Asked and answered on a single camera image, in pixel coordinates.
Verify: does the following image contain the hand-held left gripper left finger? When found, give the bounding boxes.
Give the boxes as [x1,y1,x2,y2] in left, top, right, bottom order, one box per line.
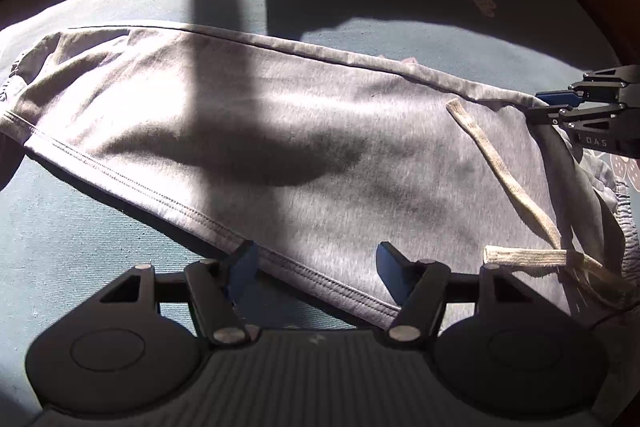
[100,239,261,348]

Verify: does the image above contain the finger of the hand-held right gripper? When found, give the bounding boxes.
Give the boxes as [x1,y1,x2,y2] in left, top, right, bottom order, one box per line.
[535,65,640,106]
[527,102,628,128]

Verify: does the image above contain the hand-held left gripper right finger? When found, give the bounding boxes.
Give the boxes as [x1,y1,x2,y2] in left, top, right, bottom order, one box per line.
[377,241,538,343]

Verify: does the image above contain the grey drawstring sweatpants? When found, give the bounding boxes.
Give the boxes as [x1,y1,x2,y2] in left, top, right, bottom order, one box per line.
[0,24,640,333]

